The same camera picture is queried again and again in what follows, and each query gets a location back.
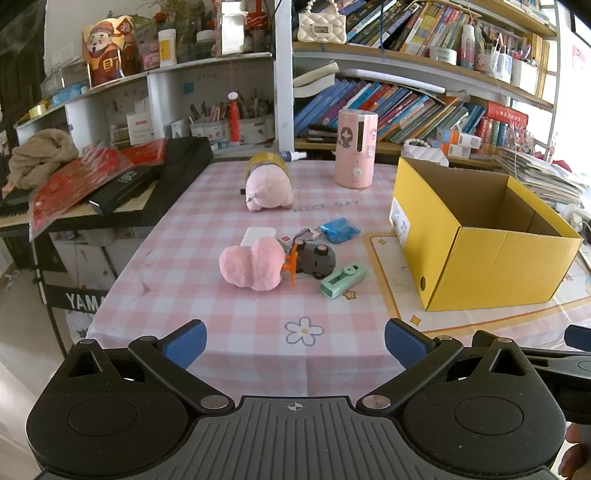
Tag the pink checked tablecloth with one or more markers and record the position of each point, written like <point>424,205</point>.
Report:
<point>221,207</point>

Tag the black electronic keyboard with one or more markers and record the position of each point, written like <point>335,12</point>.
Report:
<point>184,161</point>

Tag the white flat board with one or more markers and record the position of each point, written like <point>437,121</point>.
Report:
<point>392,78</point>

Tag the white spray bottle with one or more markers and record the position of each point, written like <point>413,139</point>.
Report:
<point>291,156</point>

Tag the person's right hand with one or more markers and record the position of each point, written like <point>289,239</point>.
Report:
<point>577,457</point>

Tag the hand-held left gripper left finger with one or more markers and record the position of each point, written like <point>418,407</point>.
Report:
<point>187,344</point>

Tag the white jar yellow label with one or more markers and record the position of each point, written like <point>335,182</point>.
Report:
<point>167,46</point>

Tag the beige cloth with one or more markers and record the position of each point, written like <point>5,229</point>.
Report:
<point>41,154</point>

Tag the grey toy car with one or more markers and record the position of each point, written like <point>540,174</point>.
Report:
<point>316,258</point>

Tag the blue packet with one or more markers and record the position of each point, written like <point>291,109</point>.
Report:
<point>337,229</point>

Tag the cream quilted handbag black clasp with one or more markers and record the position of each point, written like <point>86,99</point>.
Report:
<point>321,25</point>

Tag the black keyboard stand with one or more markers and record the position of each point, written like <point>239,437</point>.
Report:
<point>51,277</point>

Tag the fortune god figure box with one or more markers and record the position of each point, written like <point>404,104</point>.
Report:
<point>108,50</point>

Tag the white round jar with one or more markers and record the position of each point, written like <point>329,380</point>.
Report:
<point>443,55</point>

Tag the orange plastic clip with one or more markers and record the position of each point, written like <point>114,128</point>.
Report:
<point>292,267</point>

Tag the white box red label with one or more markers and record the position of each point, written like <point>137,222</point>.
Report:
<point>140,129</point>

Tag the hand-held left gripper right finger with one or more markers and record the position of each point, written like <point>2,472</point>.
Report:
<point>402,344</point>

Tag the row of leaning books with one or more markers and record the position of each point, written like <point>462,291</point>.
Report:
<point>392,110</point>

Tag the red tassel ornament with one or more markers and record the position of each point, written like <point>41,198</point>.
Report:
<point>234,120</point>

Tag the white power strip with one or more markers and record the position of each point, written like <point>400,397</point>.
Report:
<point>577,214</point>

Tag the stack of papers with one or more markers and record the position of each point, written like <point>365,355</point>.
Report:
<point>540,173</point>

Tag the pink plush pig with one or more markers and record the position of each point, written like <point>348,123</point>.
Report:
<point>270,191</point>

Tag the pink humidifier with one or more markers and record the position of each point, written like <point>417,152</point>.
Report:
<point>353,152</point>

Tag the yellow cardboard box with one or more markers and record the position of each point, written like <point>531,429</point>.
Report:
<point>485,263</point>

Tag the orange white carton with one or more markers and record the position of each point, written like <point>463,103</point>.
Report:
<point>457,137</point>
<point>455,150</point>

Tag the white bookshelf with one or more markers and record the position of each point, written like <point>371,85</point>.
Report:
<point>282,92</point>

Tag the red printed packet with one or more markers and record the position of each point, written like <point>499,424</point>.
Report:
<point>78,184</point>
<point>145,152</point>

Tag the pink fluffy plush toy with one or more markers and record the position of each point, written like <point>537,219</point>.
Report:
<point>249,265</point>

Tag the grey pen holder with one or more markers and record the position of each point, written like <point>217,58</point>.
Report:
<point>257,129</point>
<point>207,130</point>

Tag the black long box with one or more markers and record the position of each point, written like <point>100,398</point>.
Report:
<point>122,189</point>

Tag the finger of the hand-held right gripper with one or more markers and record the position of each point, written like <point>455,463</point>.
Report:
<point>482,338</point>
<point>579,338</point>

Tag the shelf row of thin books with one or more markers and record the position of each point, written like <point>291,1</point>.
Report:
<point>415,23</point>

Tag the red printed box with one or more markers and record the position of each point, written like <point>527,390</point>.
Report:
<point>505,120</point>

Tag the yellow tape roll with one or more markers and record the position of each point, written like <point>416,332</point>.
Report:
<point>265,159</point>

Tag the white printed bag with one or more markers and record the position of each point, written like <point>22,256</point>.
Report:
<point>81,327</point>

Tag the pastel bottle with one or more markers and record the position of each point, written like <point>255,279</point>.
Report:
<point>467,46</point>

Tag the thick beige book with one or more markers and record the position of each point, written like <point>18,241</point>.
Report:
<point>314,78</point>

